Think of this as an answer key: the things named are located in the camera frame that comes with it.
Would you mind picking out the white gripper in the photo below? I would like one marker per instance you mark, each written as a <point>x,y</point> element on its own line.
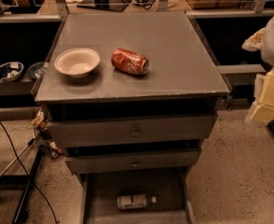
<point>262,112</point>

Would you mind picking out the blue plastic bottle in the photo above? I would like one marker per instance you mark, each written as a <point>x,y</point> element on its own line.
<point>135,201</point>

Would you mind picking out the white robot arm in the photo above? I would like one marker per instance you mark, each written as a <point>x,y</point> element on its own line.
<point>267,45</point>

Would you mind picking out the top grey drawer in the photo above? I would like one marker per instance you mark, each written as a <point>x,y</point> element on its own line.
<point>102,132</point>

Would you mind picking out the grey drawer cabinet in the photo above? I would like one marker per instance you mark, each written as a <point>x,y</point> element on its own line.
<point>181,79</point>

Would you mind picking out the open bottom grey drawer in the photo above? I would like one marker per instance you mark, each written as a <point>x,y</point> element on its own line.
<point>168,185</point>

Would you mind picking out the middle grey drawer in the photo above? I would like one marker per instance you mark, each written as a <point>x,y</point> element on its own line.
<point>133,161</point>

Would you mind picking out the crushed red soda can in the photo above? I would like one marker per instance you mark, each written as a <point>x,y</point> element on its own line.
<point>130,62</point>

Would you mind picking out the black monitor stand base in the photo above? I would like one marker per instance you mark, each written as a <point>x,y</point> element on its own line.
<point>106,5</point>

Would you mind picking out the white paper bowl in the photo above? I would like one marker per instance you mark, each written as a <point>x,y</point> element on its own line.
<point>78,62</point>

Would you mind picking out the dark glass bowl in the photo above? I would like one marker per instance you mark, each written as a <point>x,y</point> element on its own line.
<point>37,70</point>

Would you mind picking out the snack wrappers pile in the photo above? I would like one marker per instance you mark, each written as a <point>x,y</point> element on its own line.
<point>41,125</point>

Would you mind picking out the white bowl with items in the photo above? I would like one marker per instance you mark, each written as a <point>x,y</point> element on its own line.
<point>11,71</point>

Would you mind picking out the black tripod stand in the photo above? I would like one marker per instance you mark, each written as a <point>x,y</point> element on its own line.
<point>25,183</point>

